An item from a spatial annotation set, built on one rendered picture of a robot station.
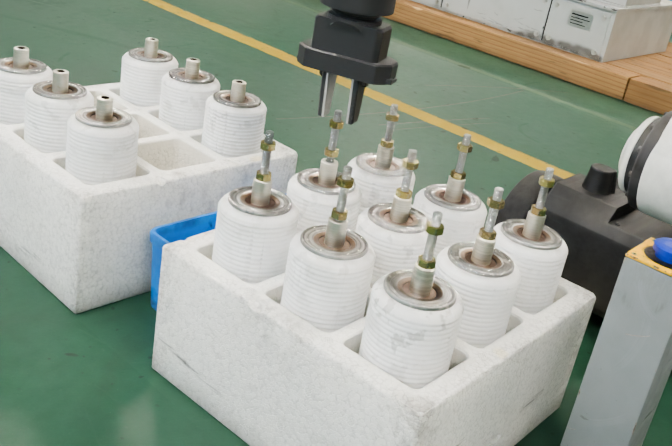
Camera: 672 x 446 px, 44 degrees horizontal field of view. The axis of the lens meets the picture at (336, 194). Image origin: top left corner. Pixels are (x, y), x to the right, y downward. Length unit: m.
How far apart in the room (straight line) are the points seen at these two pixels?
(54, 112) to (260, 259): 0.42
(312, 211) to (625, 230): 0.51
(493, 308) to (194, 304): 0.34
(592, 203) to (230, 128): 0.57
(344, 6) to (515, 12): 2.23
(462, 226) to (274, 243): 0.25
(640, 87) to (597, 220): 1.58
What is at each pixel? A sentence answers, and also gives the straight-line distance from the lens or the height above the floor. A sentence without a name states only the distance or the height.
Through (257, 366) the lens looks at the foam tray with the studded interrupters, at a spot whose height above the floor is 0.11.
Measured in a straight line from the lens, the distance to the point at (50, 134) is 1.27.
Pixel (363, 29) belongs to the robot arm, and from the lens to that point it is 0.98.
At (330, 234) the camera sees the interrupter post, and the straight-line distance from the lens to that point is 0.91.
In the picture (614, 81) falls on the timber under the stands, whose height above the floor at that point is 0.05.
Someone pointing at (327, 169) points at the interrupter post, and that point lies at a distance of 1.06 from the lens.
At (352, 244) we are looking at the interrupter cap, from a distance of 0.93.
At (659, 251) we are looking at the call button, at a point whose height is 0.32.
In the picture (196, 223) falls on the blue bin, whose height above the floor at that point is 0.11.
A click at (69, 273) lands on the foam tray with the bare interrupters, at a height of 0.06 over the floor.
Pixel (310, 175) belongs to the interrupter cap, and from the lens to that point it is 1.08.
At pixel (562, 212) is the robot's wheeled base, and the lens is 1.35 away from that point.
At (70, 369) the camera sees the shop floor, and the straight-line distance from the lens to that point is 1.12.
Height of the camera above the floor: 0.67
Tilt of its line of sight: 23 degrees down
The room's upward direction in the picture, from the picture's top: 10 degrees clockwise
